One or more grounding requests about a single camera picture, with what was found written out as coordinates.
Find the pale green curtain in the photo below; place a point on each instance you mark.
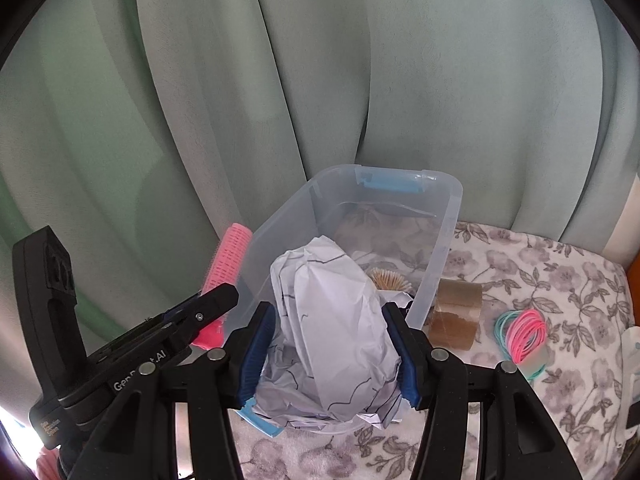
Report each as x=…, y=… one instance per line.
x=350, y=60

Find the pink hair comb clip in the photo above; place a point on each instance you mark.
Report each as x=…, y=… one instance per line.
x=225, y=260

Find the grey floral blanket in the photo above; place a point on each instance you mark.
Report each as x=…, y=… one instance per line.
x=550, y=270

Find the brown packing tape roll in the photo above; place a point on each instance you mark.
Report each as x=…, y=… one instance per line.
x=452, y=320

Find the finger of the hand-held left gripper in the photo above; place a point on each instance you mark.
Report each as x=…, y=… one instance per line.
x=210, y=310
x=182, y=307

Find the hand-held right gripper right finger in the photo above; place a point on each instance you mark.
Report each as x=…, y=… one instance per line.
x=407, y=365

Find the clear plastic container blue latches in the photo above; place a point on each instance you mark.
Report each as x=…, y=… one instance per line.
x=435, y=260

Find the white paper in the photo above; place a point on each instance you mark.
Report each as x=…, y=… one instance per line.
x=330, y=320

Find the white power strip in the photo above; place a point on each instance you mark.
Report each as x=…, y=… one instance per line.
x=631, y=385

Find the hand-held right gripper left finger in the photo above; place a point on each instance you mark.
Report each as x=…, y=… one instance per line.
x=255, y=360

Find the cotton swabs bag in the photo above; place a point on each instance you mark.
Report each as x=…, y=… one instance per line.
x=387, y=280

